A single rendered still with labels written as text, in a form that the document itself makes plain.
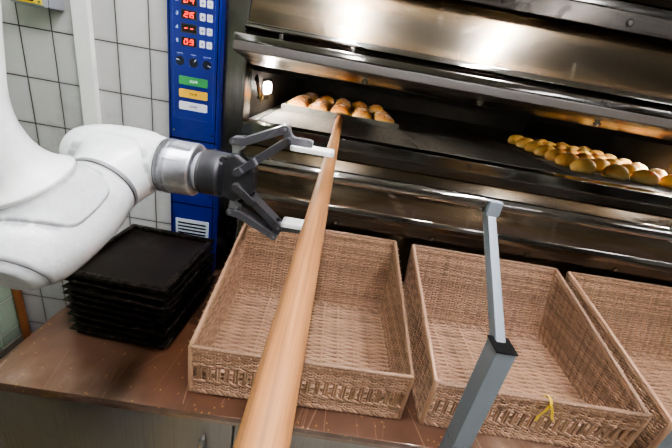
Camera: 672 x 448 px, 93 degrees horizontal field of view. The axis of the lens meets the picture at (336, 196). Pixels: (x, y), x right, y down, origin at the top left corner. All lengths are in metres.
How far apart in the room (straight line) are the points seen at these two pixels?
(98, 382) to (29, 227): 0.66
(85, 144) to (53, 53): 0.83
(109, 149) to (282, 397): 0.45
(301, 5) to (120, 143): 0.70
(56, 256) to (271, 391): 0.33
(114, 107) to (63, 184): 0.85
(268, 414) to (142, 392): 0.83
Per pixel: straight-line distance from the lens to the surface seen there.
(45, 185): 0.48
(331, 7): 1.09
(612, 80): 1.32
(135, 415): 1.07
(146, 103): 1.26
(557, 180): 1.33
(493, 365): 0.75
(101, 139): 0.60
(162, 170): 0.56
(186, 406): 0.99
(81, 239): 0.50
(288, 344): 0.25
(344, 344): 1.12
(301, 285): 0.29
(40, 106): 1.48
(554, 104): 1.08
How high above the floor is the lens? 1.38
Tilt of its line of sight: 21 degrees down
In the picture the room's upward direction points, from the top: 10 degrees clockwise
